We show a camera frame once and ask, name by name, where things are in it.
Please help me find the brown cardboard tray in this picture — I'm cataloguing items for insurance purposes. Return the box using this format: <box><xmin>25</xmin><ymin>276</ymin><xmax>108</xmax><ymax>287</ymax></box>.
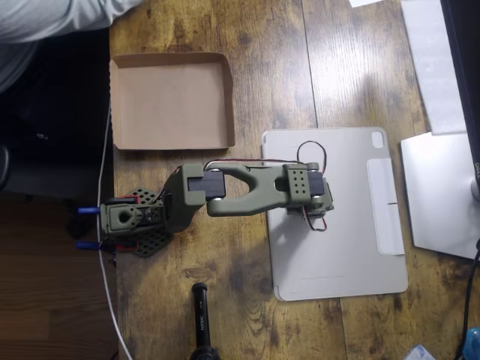
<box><xmin>108</xmin><ymin>52</ymin><xmax>236</xmax><ymax>152</ymax></box>

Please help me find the grey covered tablet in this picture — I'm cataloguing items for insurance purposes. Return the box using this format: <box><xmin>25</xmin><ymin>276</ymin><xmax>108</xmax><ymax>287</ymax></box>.
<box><xmin>261</xmin><ymin>126</ymin><xmax>410</xmax><ymax>303</ymax></box>

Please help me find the silver monitor stand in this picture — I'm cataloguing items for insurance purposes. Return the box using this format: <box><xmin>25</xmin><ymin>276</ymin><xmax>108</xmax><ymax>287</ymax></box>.
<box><xmin>399</xmin><ymin>131</ymin><xmax>480</xmax><ymax>260</ymax></box>

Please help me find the white foam sheet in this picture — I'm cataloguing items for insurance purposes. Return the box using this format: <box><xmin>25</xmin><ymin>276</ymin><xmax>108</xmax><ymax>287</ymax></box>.
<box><xmin>400</xmin><ymin>0</ymin><xmax>470</xmax><ymax>137</ymax></box>

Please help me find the white blue small box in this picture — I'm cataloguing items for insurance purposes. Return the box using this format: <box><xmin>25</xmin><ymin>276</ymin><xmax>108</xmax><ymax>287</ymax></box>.
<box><xmin>406</xmin><ymin>343</ymin><xmax>438</xmax><ymax>360</ymax></box>

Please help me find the black Dell monitor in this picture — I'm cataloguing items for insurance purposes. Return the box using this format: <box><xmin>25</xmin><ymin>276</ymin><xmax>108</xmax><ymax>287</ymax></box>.
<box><xmin>439</xmin><ymin>0</ymin><xmax>480</xmax><ymax>181</ymax></box>

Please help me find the blue round object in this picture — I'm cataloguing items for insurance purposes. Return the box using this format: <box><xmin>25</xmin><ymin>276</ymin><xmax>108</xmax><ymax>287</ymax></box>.
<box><xmin>463</xmin><ymin>327</ymin><xmax>480</xmax><ymax>360</ymax></box>

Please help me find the black chair armrest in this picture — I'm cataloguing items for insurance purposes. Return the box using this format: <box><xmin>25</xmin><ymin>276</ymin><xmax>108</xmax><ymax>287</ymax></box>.
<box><xmin>0</xmin><ymin>144</ymin><xmax>11</xmax><ymax>191</ymax></box>

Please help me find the person in grey shirt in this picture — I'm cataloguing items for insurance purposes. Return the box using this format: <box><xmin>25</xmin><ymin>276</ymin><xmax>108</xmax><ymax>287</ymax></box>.
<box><xmin>0</xmin><ymin>0</ymin><xmax>146</xmax><ymax>95</ymax></box>

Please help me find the red black servo wire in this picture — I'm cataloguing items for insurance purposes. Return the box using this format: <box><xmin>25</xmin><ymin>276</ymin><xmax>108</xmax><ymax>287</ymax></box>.
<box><xmin>297</xmin><ymin>140</ymin><xmax>328</xmax><ymax>176</ymax></box>
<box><xmin>301</xmin><ymin>209</ymin><xmax>328</xmax><ymax>232</ymax></box>

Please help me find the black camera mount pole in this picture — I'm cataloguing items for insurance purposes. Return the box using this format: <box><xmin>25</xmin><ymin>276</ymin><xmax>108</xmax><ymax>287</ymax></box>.
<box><xmin>189</xmin><ymin>282</ymin><xmax>223</xmax><ymax>360</ymax></box>

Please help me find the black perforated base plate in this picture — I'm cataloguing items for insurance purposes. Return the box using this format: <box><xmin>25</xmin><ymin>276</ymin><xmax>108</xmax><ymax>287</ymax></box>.
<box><xmin>112</xmin><ymin>185</ymin><xmax>174</xmax><ymax>260</ymax></box>

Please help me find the black cable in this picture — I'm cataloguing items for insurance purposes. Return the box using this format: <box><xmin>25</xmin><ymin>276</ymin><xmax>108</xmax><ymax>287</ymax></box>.
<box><xmin>452</xmin><ymin>239</ymin><xmax>480</xmax><ymax>360</ymax></box>

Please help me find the white cable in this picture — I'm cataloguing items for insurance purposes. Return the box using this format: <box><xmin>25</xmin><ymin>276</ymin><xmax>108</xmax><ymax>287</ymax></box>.
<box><xmin>96</xmin><ymin>106</ymin><xmax>133</xmax><ymax>360</ymax></box>

